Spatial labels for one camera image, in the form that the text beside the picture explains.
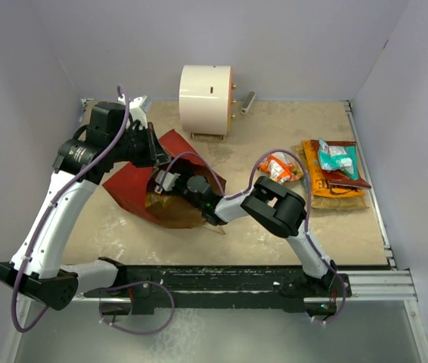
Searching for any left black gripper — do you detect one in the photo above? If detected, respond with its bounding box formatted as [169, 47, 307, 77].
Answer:
[110, 123, 172, 169]

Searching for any pink fruit candy bag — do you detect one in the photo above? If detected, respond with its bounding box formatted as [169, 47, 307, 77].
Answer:
[144, 191, 172, 209]

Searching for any red paper bag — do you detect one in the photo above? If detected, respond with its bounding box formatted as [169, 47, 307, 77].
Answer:
[103, 129, 220, 229]

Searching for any small orange red snack bag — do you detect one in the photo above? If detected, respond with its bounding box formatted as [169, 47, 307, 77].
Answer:
[257, 152, 304, 185]

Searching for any orange kettle chips bag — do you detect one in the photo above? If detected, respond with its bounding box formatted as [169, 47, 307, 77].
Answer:
[302, 140, 371, 198]

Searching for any teal white snack bag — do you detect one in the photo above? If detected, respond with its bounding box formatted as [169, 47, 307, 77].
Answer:
[318, 138, 358, 180]

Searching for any red doritos bag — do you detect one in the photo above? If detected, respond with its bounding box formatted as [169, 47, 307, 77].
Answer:
[311, 138, 371, 189]

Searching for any tan snack bag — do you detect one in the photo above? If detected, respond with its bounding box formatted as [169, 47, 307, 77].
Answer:
[292, 141, 368, 210]

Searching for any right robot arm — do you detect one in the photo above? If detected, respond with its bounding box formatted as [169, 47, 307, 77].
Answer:
[173, 175, 336, 296]

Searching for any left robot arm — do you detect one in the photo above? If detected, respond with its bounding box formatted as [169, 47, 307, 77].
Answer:
[0, 96, 171, 311]

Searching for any white cylinder appliance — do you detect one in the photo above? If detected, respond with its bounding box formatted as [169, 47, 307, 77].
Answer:
[178, 65, 236, 141]

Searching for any small grey white device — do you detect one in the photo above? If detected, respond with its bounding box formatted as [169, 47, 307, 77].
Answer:
[240, 91, 256, 114]

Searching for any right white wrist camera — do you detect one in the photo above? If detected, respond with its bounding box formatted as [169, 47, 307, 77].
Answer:
[154, 170, 180, 194]

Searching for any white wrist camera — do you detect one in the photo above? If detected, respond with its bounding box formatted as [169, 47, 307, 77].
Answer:
[154, 170, 180, 194]
[117, 95, 151, 128]

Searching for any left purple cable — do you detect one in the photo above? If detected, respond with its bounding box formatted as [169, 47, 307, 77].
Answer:
[10, 85, 131, 334]

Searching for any purple cable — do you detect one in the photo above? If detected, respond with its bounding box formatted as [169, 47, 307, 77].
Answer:
[10, 85, 131, 334]
[159, 149, 347, 326]

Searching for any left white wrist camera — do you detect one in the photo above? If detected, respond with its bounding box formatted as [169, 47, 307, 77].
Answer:
[117, 95, 151, 128]

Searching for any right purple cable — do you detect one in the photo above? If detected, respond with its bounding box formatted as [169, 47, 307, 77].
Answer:
[159, 149, 347, 326]

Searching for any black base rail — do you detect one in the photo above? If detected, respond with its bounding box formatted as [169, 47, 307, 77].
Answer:
[86, 265, 352, 316]

